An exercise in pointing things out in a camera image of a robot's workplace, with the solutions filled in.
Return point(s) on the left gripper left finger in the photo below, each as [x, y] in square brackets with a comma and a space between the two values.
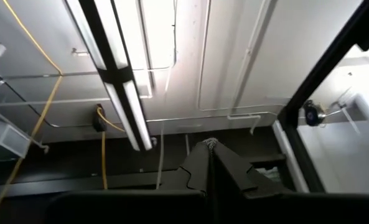
[199, 168]

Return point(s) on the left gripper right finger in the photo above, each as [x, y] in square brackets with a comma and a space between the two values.
[231, 171]

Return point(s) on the black round reel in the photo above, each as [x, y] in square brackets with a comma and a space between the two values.
[310, 113]

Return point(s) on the black junction box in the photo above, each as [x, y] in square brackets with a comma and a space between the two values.
[99, 121]

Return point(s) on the overhead light bar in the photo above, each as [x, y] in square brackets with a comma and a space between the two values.
[115, 74]

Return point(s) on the black rig beam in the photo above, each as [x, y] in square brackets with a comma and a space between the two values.
[321, 68]

